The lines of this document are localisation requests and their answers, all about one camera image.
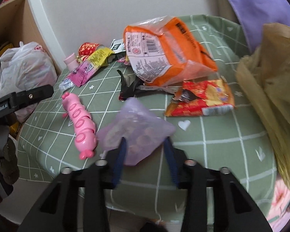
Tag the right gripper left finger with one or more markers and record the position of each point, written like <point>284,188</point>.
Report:
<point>104,174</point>

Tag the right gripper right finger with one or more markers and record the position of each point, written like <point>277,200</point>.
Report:
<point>188,174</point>

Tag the purple translucent plastic bag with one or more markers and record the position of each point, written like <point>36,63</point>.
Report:
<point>141,128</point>

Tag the pink yellow snack wrapper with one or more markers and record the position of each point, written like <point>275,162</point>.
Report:
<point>90,66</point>

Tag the red yellow snack packet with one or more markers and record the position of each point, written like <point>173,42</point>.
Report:
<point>204,98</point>

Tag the red festive paper cup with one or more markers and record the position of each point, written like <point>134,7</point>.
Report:
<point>86,49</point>

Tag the large orange snack bag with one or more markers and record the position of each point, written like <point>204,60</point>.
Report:
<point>162,52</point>

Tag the yellow translucent trash bag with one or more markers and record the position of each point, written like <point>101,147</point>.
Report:
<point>264,77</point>

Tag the gloved left hand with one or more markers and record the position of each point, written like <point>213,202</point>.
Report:
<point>9,163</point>

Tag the white plastic bag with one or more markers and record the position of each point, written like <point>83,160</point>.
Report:
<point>23,68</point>

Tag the pink caterpillar toy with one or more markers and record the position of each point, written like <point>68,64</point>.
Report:
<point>85,129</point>

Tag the small clear white wrapper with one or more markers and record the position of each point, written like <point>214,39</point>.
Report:
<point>66,84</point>

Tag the green checkered bed sheet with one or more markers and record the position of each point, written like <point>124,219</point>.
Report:
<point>235,138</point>

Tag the pink plastic bottle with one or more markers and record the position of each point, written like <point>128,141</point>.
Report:
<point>71,62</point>

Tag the wooden shelf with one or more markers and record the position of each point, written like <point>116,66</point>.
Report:
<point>18,23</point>

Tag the black crumpled wrapper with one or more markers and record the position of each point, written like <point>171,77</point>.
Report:
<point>136,87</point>

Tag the green white milk carton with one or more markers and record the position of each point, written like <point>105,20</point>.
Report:
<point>118,46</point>

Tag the purple cloth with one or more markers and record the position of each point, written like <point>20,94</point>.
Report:
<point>253,14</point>

